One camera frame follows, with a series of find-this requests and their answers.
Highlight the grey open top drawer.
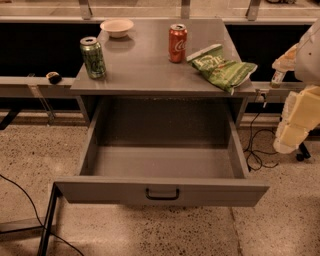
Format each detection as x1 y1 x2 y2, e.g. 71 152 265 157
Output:
56 97 269 207

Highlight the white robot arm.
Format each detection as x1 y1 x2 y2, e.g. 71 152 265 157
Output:
271 20 320 154

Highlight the green soda can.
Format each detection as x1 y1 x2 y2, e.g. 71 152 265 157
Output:
80 36 106 79

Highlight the white paper bowl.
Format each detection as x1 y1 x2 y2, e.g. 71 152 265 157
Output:
100 19 134 38

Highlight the small black round object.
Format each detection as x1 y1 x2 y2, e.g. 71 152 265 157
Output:
46 72 62 84

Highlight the red coke can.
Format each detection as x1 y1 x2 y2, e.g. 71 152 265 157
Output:
169 24 187 63

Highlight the black drawer handle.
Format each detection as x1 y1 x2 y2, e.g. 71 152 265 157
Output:
145 188 180 201

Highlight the black cable right floor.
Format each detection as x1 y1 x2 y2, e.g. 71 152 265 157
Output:
243 99 281 173

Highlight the grey ledge rail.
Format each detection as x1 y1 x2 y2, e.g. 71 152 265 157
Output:
0 76 74 98

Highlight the grey metal cabinet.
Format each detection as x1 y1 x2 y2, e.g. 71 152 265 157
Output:
37 18 257 256

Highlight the black cable floor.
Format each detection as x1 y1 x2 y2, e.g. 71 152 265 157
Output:
243 99 281 173
0 173 86 256

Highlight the black cable left floor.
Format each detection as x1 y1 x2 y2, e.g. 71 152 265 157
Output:
0 173 86 256

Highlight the small clear bottle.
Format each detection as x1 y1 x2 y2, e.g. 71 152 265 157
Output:
270 70 286 88

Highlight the green chip bag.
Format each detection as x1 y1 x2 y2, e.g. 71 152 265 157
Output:
186 44 257 95

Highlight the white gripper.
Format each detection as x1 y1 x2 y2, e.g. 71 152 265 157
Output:
272 45 320 154

